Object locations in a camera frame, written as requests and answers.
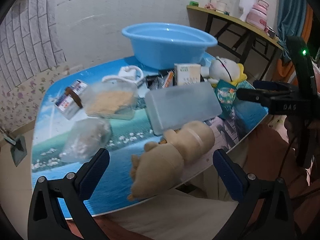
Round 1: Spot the white cup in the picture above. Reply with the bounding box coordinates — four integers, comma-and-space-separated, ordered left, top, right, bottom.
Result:
215, 0, 227, 13

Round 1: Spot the white kettle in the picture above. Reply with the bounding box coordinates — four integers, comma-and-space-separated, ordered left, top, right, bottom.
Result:
239, 0, 258, 22

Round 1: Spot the teal packet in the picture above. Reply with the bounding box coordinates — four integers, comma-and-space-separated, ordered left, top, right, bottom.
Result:
215, 79, 239, 119

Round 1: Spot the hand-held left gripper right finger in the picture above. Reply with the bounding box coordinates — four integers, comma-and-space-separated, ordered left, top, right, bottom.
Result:
212, 149, 295, 240

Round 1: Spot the brown hair tie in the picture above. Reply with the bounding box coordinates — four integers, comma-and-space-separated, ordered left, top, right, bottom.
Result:
65, 86, 83, 109

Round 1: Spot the clear plastic bag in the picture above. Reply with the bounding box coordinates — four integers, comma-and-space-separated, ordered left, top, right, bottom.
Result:
61, 119, 112, 163

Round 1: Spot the white charger with cable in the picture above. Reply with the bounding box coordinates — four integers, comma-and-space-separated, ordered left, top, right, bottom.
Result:
101, 65, 144, 88

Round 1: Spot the white and yellow plush toy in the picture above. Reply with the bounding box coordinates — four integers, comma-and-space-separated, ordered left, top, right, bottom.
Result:
209, 56, 248, 85

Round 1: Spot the clear floss pick box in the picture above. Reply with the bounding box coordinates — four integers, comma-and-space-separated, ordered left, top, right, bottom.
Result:
54, 79, 88, 120

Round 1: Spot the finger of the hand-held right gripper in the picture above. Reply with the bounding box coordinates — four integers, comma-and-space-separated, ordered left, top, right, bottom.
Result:
236, 87, 275, 107
253, 80, 294, 92

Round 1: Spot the white carton box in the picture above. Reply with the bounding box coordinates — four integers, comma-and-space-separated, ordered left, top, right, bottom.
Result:
174, 63, 202, 87

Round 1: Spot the clear toothpick box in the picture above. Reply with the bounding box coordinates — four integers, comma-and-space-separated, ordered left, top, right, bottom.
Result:
84, 81, 139, 120

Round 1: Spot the beige plush toy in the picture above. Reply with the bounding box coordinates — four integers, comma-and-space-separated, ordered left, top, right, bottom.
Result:
127, 121, 216, 201

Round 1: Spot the frosted plastic box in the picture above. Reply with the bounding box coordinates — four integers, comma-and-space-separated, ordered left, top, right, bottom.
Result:
145, 82, 223, 136

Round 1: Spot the blue plastic basin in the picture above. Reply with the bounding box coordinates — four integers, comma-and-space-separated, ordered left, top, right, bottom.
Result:
122, 23, 218, 70

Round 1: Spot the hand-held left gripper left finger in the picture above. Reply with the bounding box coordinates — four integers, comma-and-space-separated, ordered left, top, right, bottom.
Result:
27, 148, 110, 240

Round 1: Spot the yellow side table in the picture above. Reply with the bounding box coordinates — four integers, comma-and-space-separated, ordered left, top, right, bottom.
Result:
186, 5, 284, 80

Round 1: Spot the grey dustpan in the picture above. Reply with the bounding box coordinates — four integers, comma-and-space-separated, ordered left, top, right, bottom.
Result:
0, 127, 27, 167

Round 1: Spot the orange cloth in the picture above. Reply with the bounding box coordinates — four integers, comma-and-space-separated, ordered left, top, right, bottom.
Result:
274, 57, 295, 80

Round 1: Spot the pink water bottle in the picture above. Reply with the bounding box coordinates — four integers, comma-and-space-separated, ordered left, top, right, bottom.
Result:
246, 0, 270, 30

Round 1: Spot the blue curtain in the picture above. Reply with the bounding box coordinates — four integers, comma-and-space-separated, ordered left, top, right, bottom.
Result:
276, 0, 313, 63

